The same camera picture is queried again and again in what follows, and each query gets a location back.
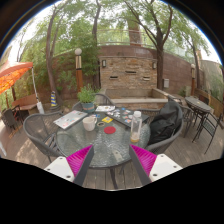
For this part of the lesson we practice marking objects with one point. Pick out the flat round red coaster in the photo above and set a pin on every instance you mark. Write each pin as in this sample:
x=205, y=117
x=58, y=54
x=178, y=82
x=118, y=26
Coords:
x=110, y=130

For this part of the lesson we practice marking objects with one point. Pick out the black laptop with stickers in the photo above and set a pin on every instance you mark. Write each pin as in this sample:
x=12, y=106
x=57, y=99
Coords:
x=125, y=116

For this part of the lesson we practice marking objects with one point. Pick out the black wall lamp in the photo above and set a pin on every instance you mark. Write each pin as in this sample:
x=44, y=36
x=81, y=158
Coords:
x=154, y=65
x=104, y=63

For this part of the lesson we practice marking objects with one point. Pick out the orange patio umbrella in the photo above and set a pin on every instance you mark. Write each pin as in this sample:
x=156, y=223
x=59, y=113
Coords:
x=11, y=75

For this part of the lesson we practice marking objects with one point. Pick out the dark wicker chair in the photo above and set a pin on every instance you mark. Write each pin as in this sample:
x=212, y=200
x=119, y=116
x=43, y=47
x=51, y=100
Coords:
x=10, y=120

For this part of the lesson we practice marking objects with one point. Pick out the clear bottle with white cap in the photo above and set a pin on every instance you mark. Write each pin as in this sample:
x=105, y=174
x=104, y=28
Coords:
x=136, y=126

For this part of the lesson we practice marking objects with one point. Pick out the large branching tree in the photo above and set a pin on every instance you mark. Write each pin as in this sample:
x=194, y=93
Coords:
x=160, y=63

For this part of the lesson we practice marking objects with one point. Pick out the black metal chair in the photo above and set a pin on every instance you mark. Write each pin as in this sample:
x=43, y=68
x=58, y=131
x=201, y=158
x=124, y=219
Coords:
x=210, y=128

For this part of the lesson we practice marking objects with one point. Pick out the round black metal table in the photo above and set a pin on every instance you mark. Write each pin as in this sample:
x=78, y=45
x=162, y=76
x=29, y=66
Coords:
x=197, y=104

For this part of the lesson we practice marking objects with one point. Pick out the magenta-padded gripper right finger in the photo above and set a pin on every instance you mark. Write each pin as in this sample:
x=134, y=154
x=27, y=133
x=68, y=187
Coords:
x=146, y=160

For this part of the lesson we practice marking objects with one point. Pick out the blue yellow striped bollard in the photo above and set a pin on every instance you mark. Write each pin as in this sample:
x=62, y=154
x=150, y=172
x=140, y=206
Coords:
x=54, y=99

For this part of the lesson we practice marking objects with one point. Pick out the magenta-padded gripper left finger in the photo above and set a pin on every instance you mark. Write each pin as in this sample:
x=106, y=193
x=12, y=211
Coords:
x=78, y=160

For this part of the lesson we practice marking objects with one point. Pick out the green plant in blue pot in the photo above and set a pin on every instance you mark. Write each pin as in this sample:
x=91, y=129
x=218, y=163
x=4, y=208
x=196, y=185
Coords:
x=87, y=96

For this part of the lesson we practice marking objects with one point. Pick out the white umbrella base weight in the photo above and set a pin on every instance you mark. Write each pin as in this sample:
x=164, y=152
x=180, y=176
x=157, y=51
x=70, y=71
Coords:
x=40, y=107

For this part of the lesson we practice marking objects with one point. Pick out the silver laptop with stickers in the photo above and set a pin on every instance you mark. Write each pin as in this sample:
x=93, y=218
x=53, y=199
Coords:
x=70, y=119

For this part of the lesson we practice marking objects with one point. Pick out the black jacket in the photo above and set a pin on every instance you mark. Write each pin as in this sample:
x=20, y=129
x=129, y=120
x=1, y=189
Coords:
x=165, y=121

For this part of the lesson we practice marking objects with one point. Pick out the slender leaning tree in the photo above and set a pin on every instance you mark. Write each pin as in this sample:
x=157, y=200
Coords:
x=50, y=60

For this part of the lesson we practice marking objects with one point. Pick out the globe-topped wooden lamp post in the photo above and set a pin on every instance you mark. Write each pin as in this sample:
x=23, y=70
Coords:
x=193, y=80
x=79, y=73

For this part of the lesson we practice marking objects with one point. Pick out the small colourful picture card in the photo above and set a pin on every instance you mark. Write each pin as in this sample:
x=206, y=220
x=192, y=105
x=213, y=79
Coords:
x=95, y=116

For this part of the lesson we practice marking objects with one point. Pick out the white ribbed mug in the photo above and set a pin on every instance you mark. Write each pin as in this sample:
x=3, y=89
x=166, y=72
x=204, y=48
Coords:
x=88, y=124

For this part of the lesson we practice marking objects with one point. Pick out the grey wall box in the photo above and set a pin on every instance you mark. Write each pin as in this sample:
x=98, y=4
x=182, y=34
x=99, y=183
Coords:
x=166, y=83

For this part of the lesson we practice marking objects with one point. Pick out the yellow square card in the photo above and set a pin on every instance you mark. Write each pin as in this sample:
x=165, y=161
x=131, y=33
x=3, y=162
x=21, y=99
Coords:
x=107, y=119

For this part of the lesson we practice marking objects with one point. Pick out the wooden bench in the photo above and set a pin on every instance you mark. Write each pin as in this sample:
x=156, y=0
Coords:
x=25, y=101

